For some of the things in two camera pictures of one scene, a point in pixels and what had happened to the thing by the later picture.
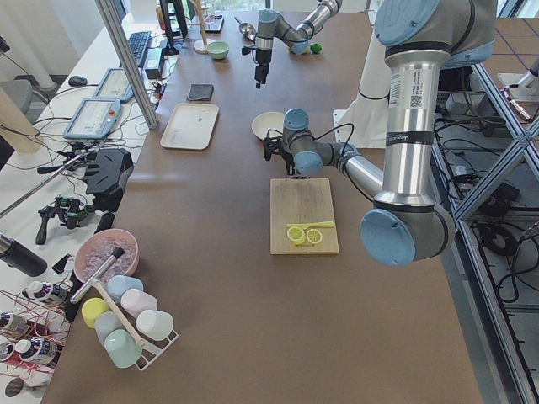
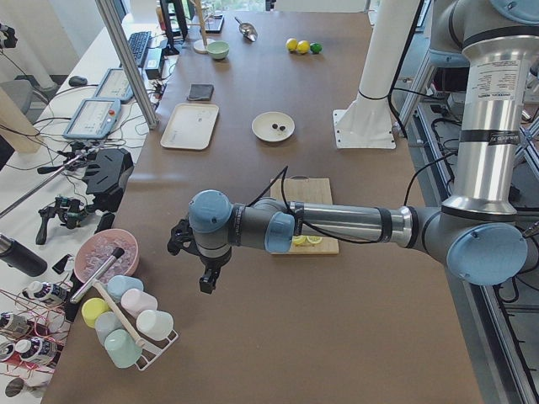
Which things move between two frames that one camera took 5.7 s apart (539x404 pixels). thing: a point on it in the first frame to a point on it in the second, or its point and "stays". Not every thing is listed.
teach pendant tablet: x=95 y=119 stays
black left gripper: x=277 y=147 to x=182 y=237
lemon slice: x=296 y=235 stays
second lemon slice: x=314 y=236 stays
